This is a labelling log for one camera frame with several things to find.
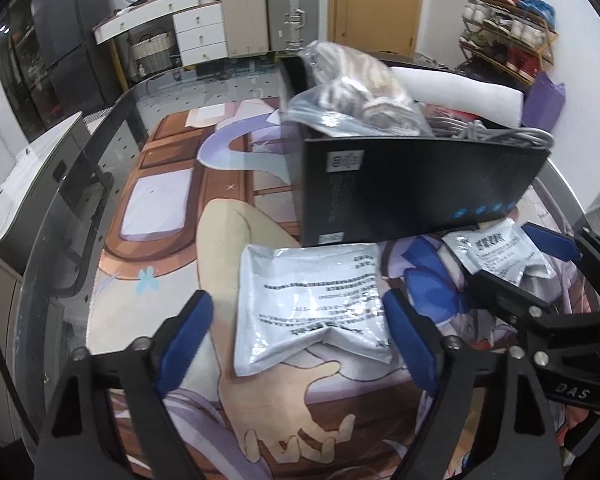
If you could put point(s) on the wicker basket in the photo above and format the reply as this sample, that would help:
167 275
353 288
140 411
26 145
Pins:
152 52

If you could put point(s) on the beige suitcase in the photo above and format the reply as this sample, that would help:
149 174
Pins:
244 15

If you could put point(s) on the large silver foil packet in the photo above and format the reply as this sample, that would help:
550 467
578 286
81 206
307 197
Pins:
310 305

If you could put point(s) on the printed table mat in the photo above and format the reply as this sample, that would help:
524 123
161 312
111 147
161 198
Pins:
180 240

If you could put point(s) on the dark grey refrigerator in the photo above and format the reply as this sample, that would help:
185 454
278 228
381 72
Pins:
70 35

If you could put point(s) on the shoe rack with shoes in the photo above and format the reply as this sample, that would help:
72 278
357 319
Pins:
505 25

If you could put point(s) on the white desk with drawers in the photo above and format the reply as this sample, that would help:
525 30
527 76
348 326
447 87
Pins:
195 25

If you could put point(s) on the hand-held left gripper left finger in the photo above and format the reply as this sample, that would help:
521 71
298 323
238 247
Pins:
187 340

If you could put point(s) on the small silver foil packet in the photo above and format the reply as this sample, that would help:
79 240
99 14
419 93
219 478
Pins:
500 252

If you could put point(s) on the white foam sheet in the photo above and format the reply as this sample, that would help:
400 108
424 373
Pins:
470 92

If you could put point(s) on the wooden shoe rack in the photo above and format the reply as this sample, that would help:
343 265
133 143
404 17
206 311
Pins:
545 45

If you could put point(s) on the grey cabinet with white top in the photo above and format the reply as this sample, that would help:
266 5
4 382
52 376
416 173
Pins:
35 180

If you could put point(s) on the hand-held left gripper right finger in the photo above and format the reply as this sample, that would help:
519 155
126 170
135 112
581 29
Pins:
412 345

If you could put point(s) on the wooden door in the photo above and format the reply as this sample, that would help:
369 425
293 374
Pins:
375 5

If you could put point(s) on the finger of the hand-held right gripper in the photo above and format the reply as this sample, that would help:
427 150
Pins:
550 241
500 292

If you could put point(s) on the purple fabric bag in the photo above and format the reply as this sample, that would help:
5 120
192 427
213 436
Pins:
542 102

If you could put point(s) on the dark glass display cabinet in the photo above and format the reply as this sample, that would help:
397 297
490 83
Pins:
15 70

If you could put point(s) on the red and white pouch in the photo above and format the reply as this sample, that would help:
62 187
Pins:
442 111

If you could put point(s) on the black cardboard box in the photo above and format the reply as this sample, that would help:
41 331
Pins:
405 185

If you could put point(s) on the silver suitcase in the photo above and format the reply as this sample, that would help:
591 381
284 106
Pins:
292 12

